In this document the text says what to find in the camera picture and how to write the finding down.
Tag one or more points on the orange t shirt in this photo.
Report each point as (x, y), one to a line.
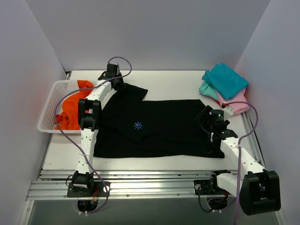
(68, 119)

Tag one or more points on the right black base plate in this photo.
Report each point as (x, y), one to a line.
(203, 187)

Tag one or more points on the aluminium rail frame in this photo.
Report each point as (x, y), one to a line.
(144, 191)

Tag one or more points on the black t shirt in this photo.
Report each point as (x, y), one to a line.
(135, 128)

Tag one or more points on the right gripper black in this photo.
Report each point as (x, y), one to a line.
(206, 115)

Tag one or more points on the mint green folded t shirt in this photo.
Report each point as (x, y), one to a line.
(207, 90)

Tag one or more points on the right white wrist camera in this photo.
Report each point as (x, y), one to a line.
(228, 110)

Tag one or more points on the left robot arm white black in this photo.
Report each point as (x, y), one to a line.
(89, 119)

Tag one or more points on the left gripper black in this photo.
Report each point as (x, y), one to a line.
(119, 84)

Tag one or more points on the pink folded t shirt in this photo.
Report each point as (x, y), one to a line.
(238, 103)

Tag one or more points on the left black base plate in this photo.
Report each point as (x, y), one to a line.
(97, 191)

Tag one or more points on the white plastic basket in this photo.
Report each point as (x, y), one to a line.
(59, 92)

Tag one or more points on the teal folded t shirt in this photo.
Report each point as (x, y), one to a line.
(225, 80)

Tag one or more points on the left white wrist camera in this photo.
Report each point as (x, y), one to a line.
(113, 64)

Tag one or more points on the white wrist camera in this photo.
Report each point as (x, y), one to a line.
(228, 110)
(113, 64)

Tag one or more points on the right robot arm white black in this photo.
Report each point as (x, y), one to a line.
(256, 189)

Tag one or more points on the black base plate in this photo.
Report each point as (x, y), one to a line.
(203, 187)
(97, 191)

